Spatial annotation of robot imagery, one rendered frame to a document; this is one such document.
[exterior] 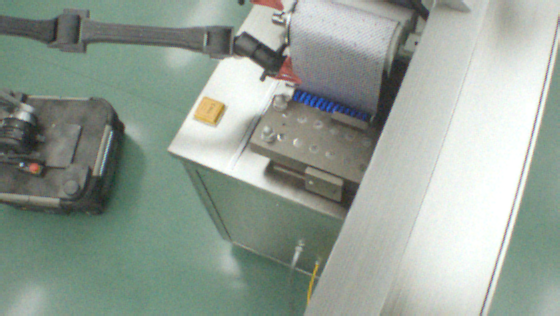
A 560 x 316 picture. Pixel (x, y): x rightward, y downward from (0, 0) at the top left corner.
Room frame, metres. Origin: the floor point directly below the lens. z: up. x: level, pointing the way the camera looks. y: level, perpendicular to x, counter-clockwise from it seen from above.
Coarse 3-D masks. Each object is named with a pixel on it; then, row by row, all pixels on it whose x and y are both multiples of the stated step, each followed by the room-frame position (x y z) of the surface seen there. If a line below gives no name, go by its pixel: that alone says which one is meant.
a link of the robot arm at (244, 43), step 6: (240, 36) 0.91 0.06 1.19; (246, 36) 0.91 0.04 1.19; (252, 36) 0.92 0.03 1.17; (234, 42) 0.91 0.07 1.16; (240, 42) 0.89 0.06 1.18; (246, 42) 0.89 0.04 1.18; (252, 42) 0.89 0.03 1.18; (234, 48) 0.89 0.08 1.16; (240, 48) 0.89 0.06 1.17; (246, 48) 0.88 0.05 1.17; (252, 48) 0.88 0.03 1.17; (258, 48) 0.89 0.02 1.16; (246, 54) 0.88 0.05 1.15; (252, 54) 0.88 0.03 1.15
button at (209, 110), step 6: (204, 96) 0.92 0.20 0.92; (204, 102) 0.90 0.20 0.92; (210, 102) 0.90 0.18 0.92; (216, 102) 0.89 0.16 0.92; (222, 102) 0.89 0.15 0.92; (198, 108) 0.88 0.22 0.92; (204, 108) 0.88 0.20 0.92; (210, 108) 0.88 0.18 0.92; (216, 108) 0.87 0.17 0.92; (222, 108) 0.88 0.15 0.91; (198, 114) 0.86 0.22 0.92; (204, 114) 0.86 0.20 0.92; (210, 114) 0.86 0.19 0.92; (216, 114) 0.85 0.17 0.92; (204, 120) 0.85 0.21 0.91; (210, 120) 0.84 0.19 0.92; (216, 120) 0.84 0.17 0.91
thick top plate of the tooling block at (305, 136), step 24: (264, 120) 0.75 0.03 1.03; (288, 120) 0.73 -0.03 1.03; (312, 120) 0.72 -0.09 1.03; (264, 144) 0.68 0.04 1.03; (288, 144) 0.66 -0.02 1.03; (312, 144) 0.65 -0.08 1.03; (336, 144) 0.64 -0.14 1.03; (360, 144) 0.63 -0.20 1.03; (336, 168) 0.58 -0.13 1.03; (360, 168) 0.57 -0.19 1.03
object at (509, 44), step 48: (528, 0) 0.70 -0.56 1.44; (480, 48) 0.59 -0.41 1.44; (528, 48) 0.58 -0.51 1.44; (480, 96) 0.49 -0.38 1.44; (528, 96) 0.47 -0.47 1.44; (480, 144) 0.39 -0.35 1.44; (528, 144) 0.38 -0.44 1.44; (432, 192) 0.32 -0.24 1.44; (480, 192) 0.31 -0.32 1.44; (432, 240) 0.24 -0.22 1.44; (480, 240) 0.22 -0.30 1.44; (432, 288) 0.16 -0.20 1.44; (480, 288) 0.15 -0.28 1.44
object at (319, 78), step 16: (304, 64) 0.82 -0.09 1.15; (320, 64) 0.79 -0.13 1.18; (304, 80) 0.82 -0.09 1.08; (320, 80) 0.79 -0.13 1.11; (336, 80) 0.77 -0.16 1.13; (352, 80) 0.75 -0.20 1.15; (368, 80) 0.73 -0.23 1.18; (320, 96) 0.79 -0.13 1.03; (336, 96) 0.77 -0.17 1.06; (352, 96) 0.75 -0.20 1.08; (368, 96) 0.72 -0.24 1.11; (368, 112) 0.72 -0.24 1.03
